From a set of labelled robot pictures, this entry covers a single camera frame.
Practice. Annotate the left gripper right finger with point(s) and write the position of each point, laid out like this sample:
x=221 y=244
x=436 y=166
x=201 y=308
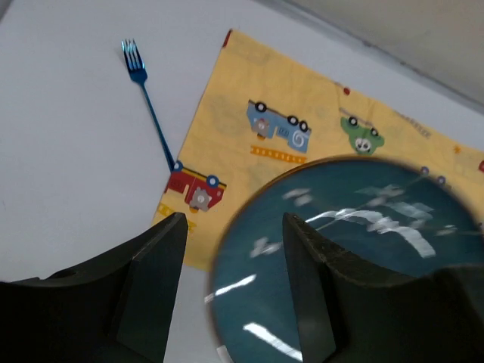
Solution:
x=350 y=310

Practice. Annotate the yellow car-print cloth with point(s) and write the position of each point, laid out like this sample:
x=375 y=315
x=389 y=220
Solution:
x=262 y=114

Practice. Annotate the teal ceramic plate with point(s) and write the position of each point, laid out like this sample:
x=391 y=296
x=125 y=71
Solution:
x=388 y=213

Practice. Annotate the blue metal fork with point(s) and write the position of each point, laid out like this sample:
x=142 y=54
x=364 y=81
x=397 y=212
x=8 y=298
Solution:
x=138 y=74

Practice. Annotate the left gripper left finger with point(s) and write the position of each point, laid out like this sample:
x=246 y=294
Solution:
x=115 y=307

